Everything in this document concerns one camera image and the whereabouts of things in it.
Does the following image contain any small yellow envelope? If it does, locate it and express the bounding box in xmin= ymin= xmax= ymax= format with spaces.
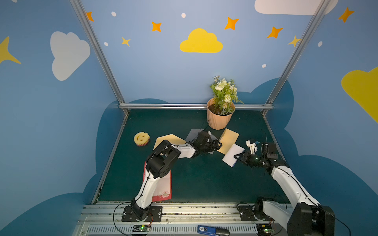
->
xmin=218 ymin=128 xmax=239 ymax=154

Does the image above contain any blue floral letter paper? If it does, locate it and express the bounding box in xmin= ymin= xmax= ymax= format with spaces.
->
xmin=222 ymin=144 xmax=245 ymax=167

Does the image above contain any grey envelope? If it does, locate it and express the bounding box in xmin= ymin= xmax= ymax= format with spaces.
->
xmin=185 ymin=129 xmax=218 ymax=142

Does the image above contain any red letter paper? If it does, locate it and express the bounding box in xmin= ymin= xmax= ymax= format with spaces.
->
xmin=152 ymin=171 xmax=172 ymax=202

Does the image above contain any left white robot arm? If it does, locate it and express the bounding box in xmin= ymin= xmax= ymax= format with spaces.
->
xmin=131 ymin=130 xmax=222 ymax=220

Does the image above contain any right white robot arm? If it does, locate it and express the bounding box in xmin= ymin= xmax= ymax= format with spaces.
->
xmin=232 ymin=142 xmax=335 ymax=236

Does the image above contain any large yellow envelope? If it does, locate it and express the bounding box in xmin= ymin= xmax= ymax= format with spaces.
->
xmin=153 ymin=134 xmax=188 ymax=149

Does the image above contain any peach flower pot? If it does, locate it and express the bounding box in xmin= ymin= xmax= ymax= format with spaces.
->
xmin=207 ymin=98 xmax=235 ymax=130

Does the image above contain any white flower plant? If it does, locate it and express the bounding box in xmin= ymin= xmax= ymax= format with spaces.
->
xmin=209 ymin=75 xmax=244 ymax=116

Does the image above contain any right green circuit board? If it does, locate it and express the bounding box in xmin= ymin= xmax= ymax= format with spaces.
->
xmin=256 ymin=224 xmax=275 ymax=236

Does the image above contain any green circuit board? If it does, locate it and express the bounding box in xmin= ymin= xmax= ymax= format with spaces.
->
xmin=132 ymin=225 xmax=151 ymax=233
xmin=256 ymin=224 xmax=275 ymax=236

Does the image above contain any blue handheld device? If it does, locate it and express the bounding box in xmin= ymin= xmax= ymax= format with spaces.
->
xmin=197 ymin=225 xmax=230 ymax=236

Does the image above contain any left green circuit board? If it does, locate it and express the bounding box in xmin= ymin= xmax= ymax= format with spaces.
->
xmin=132 ymin=225 xmax=151 ymax=233

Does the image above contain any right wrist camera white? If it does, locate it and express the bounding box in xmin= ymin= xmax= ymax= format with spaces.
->
xmin=246 ymin=140 xmax=259 ymax=155

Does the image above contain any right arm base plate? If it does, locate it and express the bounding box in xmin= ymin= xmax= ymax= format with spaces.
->
xmin=236 ymin=204 xmax=273 ymax=221

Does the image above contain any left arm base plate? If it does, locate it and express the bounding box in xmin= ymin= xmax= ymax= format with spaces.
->
xmin=121 ymin=205 xmax=163 ymax=222

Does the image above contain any aluminium front rail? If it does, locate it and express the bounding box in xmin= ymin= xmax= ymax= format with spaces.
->
xmin=73 ymin=202 xmax=288 ymax=236

